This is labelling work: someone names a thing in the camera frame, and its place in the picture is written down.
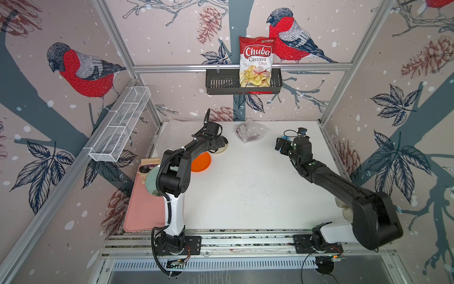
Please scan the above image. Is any cream plate with dark spot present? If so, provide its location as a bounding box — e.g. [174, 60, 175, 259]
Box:
[210, 145, 228, 155]

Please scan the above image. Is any Chuba cassava chips bag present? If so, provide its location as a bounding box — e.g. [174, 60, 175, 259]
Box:
[239, 37, 275, 88]

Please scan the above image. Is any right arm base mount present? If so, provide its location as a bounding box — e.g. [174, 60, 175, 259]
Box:
[292, 234, 344, 254]

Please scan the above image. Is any mint green floral plate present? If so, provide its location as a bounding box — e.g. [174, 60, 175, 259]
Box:
[145, 165, 161, 196]

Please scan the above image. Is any clear bubble wrap sheet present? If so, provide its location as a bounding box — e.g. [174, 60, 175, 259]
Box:
[235, 118, 268, 144]

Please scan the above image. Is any black wire wall basket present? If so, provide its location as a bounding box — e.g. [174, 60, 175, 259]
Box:
[205, 69, 283, 95]

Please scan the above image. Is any white wire mesh shelf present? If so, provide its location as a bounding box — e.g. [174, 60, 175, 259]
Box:
[89, 86, 151, 162]

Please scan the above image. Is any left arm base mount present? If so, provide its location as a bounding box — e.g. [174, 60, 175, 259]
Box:
[152, 235, 202, 256]

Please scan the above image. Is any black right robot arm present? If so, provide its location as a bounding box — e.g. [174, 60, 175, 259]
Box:
[275, 136, 403, 250]

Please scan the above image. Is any pink plastic tray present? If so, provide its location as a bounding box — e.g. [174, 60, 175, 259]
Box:
[124, 171, 166, 233]

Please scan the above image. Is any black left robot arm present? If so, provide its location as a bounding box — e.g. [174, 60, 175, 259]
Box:
[154, 110, 228, 253]

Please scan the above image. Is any orange plastic plate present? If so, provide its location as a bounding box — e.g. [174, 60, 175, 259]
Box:
[191, 152, 212, 172]

